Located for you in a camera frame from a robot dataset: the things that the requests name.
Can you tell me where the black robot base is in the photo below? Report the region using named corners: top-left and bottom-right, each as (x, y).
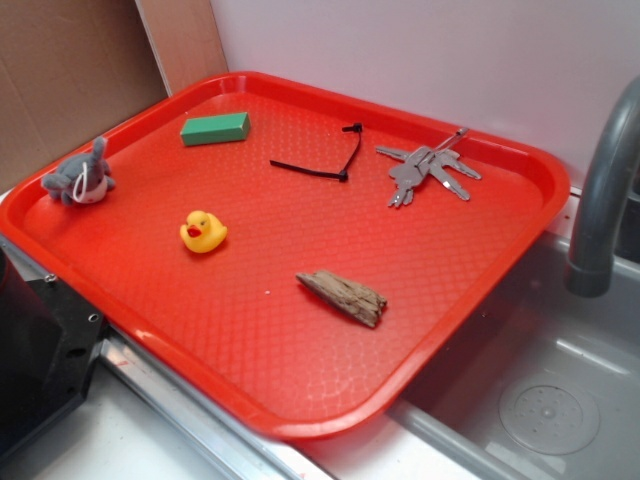
top-left (1, 253), bottom-right (106, 462)

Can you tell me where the gray plush animal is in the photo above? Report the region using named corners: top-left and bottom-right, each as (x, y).
top-left (41, 136), bottom-right (116, 206)

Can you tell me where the red plastic tray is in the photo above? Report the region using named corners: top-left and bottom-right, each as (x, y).
top-left (1, 73), bottom-right (570, 439)

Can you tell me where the black zip tie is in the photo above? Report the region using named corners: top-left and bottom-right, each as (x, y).
top-left (269, 122), bottom-right (364, 183)

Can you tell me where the brown wood piece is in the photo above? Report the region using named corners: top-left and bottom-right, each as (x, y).
top-left (295, 270), bottom-right (387, 328)

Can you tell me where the yellow rubber duck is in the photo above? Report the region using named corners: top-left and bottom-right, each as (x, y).
top-left (179, 210), bottom-right (228, 254)

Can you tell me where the silver key bunch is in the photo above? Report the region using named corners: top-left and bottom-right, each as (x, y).
top-left (375, 127), bottom-right (482, 209)

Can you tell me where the green rectangular block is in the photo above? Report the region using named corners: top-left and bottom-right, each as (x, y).
top-left (180, 112), bottom-right (251, 146)

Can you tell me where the gray plastic sink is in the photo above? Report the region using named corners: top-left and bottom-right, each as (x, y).
top-left (389, 219), bottom-right (640, 480)

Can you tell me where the gray faucet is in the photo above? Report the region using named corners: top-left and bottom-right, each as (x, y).
top-left (564, 79), bottom-right (639, 298)

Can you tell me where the brown cardboard panel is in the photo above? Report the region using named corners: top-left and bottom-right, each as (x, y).
top-left (1, 1), bottom-right (228, 191)

